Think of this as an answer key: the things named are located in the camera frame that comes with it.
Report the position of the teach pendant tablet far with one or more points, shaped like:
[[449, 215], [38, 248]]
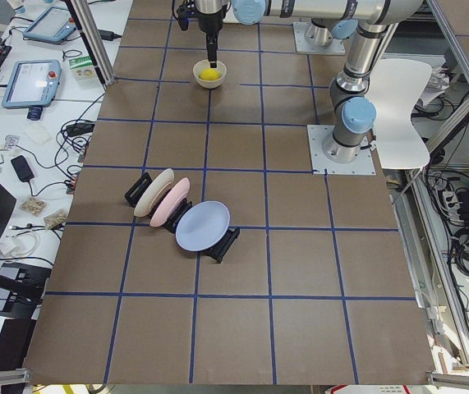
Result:
[[53, 26]]

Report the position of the pink plate in rack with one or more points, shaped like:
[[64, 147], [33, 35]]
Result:
[[170, 202]]

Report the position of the black phone on desk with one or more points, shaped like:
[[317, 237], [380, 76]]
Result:
[[22, 168]]

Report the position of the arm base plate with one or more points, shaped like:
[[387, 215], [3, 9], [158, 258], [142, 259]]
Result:
[[330, 158], [336, 48]]

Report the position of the teach pendant tablet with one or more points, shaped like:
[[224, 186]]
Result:
[[32, 83], [53, 26]]

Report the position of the black power adapter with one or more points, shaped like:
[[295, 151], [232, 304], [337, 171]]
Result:
[[108, 35]]

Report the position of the green white small box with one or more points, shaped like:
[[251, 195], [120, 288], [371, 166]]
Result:
[[82, 68]]

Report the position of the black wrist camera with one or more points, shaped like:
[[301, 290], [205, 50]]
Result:
[[185, 13]]

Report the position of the teach pendant tablet near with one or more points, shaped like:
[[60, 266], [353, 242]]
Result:
[[32, 83]]

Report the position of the black dish rack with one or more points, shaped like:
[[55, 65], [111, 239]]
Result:
[[216, 252]]

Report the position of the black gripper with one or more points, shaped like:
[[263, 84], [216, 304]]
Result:
[[209, 24]]

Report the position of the lavender plate in rack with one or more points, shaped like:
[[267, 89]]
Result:
[[203, 226]]

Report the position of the aluminium frame post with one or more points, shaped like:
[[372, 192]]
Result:
[[85, 23]]

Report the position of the white plastic chair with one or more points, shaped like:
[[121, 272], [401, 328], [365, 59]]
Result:
[[394, 88]]

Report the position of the white ceramic bowl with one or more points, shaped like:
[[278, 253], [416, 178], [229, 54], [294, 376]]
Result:
[[201, 65]]

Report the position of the yellow lemon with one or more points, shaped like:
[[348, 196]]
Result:
[[210, 74]]

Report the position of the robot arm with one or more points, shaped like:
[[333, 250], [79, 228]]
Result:
[[355, 114], [322, 32]]

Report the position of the beige plate in rack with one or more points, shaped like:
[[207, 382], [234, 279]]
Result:
[[154, 192]]

